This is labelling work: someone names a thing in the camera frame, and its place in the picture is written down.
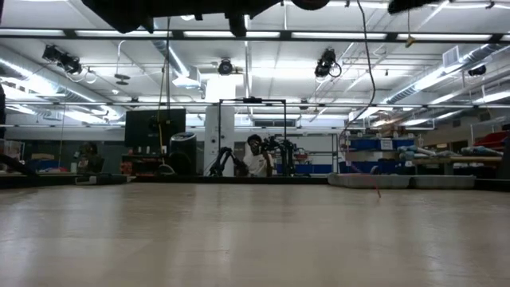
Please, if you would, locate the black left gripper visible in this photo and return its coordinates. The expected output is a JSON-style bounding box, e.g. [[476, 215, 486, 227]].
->
[[190, 0, 280, 38]]

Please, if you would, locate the red cord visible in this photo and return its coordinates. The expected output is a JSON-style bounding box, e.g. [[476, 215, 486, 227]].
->
[[337, 0, 383, 199]]

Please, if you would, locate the black overhead rig beam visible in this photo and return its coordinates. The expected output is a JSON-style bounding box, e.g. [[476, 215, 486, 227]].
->
[[0, 26, 510, 41]]

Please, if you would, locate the black background robot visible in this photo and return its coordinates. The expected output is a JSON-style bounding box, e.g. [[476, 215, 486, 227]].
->
[[209, 135, 298, 177]]

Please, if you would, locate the black monitor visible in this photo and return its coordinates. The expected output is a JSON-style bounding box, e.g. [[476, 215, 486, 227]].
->
[[124, 108, 187, 147]]

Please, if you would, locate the person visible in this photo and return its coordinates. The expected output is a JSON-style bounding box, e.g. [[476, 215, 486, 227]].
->
[[241, 134, 276, 178], [73, 141, 105, 175]]

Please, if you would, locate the yellow hanging connector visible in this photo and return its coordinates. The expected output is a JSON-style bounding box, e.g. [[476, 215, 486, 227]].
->
[[405, 10, 417, 48]]

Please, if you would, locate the black low shelf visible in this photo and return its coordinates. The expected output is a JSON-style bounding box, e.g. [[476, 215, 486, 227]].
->
[[120, 153, 168, 177]]

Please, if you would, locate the blue storage bins shelf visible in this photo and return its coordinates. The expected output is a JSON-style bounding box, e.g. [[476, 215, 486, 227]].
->
[[344, 135, 418, 175]]

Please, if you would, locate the white ceiling vent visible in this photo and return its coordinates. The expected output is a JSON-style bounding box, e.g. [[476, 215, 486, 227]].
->
[[442, 45, 460, 68]]

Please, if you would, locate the grey tool kit case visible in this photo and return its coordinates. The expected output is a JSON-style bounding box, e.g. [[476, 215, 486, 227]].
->
[[327, 172, 477, 190]]

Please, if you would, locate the wooden work table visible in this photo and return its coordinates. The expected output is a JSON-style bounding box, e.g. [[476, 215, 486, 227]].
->
[[414, 155, 503, 176]]

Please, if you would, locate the red plastic bin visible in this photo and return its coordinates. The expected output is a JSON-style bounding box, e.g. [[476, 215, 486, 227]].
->
[[473, 130, 510, 151]]

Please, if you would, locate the black ceiling camera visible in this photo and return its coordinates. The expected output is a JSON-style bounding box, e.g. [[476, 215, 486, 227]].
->
[[41, 43, 84, 76], [313, 47, 343, 79], [217, 58, 234, 76]]

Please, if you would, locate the black stand frame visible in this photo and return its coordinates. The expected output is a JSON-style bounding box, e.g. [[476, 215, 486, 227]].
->
[[217, 96, 288, 177]]

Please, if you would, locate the yellow hanging cable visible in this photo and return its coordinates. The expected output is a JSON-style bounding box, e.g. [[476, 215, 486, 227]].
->
[[157, 121, 166, 167]]

